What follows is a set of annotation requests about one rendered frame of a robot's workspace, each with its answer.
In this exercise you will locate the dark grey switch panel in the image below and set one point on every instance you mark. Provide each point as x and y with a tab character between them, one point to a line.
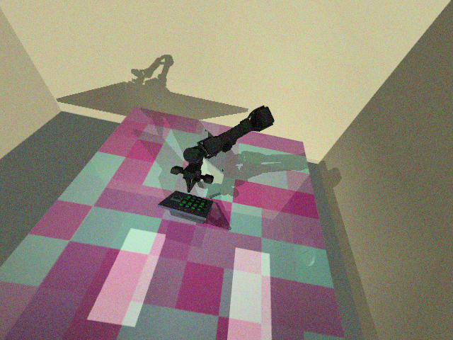
187	206

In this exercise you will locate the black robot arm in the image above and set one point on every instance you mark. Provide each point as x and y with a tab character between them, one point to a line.
261	118

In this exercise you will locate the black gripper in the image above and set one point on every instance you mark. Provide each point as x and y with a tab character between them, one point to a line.
206	178

